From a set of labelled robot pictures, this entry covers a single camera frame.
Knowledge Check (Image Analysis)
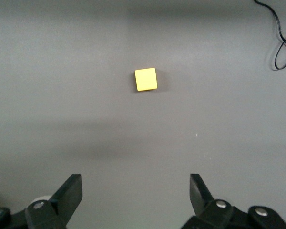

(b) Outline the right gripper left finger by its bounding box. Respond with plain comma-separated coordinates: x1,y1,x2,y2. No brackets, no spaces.
0,173,83,229

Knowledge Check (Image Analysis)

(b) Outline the yellow cube block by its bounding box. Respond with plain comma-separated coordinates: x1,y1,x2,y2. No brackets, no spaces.
134,67,159,92

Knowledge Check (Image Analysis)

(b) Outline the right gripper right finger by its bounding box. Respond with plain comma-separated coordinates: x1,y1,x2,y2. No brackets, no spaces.
181,173,286,229

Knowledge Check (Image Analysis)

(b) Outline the loose black table cable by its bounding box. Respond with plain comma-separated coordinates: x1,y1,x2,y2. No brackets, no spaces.
254,0,286,71

